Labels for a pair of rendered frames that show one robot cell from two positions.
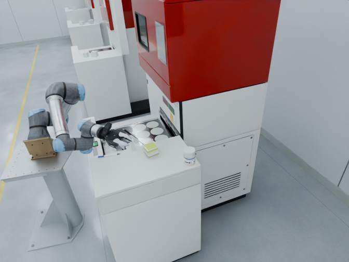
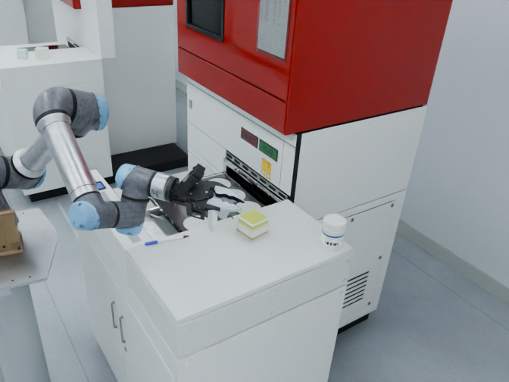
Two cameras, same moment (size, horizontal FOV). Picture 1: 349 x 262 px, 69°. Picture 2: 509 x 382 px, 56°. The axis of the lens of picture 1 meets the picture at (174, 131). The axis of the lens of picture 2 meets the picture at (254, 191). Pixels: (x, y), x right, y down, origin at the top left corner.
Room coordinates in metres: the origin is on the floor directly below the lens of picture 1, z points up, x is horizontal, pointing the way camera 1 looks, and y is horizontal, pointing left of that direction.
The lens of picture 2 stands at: (0.03, 0.53, 1.87)
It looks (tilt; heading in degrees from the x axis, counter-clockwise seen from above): 30 degrees down; 343
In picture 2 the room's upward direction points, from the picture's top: 4 degrees clockwise
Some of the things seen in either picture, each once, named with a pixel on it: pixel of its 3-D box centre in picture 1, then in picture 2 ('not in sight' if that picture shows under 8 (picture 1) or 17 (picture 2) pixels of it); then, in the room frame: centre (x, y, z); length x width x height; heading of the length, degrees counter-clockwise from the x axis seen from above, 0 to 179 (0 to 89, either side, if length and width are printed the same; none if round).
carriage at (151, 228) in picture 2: (109, 148); (146, 230); (1.49, 0.48, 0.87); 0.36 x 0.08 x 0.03; 19
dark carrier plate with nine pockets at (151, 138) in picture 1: (143, 134); (208, 202); (1.60, 0.24, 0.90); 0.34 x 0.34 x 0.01; 19
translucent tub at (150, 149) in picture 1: (150, 149); (252, 225); (1.27, 0.15, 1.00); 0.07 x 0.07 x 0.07; 28
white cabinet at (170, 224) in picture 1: (141, 191); (195, 319); (1.49, 0.31, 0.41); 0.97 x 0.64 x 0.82; 19
